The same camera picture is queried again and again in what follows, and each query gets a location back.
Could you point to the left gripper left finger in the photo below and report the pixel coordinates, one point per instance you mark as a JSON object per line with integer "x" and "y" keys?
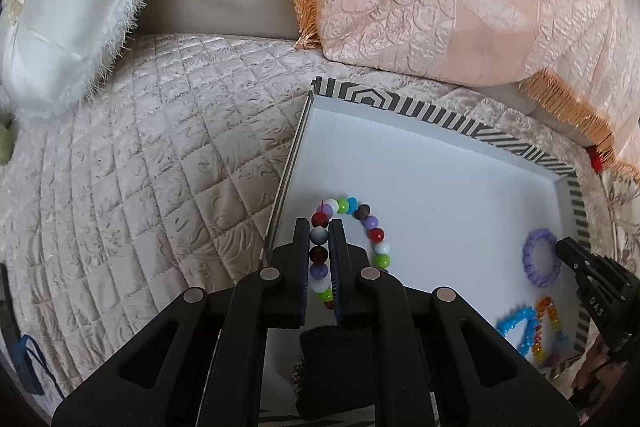
{"x": 298, "y": 273}

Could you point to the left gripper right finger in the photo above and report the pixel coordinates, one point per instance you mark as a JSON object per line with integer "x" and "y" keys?
{"x": 343, "y": 278}

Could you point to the black velvet pouch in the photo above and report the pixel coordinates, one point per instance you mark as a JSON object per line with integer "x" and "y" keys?
{"x": 320, "y": 391}

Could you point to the person's hand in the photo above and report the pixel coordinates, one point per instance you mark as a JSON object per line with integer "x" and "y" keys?
{"x": 596, "y": 378}

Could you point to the floral beige bed cover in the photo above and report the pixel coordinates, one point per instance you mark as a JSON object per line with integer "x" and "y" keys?
{"x": 623, "y": 230}

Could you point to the striped black white tray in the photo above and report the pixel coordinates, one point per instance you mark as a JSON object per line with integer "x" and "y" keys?
{"x": 455, "y": 198}

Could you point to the small red object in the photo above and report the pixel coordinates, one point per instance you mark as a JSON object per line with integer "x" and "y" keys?
{"x": 596, "y": 160}

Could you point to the beige quilted bedspread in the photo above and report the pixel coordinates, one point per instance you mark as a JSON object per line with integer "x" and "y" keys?
{"x": 166, "y": 179}

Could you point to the white round satin cushion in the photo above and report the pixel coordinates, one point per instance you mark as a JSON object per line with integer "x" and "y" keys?
{"x": 53, "y": 52}

